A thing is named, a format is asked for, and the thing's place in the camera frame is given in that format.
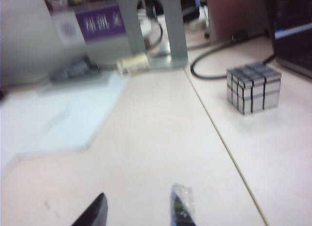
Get silver mirror cube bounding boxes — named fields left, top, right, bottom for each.
left=226, top=61, right=282, bottom=116

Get purple and white name sign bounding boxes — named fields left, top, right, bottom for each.
left=50, top=4, right=126, bottom=45

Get frosted desk divider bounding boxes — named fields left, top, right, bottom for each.
left=0, top=0, right=86, bottom=88

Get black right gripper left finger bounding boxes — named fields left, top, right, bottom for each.
left=72, top=192, right=108, bottom=226

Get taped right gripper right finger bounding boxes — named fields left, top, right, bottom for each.
left=169, top=183, right=198, bottom=226

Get dark laptop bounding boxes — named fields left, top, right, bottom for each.
left=269, top=0, right=312, bottom=79

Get white paper sheet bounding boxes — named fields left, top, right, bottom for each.
left=0, top=72, right=131, bottom=158

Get pink grey upright panel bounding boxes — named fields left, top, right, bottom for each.
left=206, top=0, right=270, bottom=43

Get white power adapter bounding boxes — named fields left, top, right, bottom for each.
left=116, top=53, right=149, bottom=75

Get thick black table cable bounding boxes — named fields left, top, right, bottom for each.
left=190, top=22, right=276, bottom=79

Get grey metal bookend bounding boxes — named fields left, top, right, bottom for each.
left=116, top=0, right=190, bottom=69

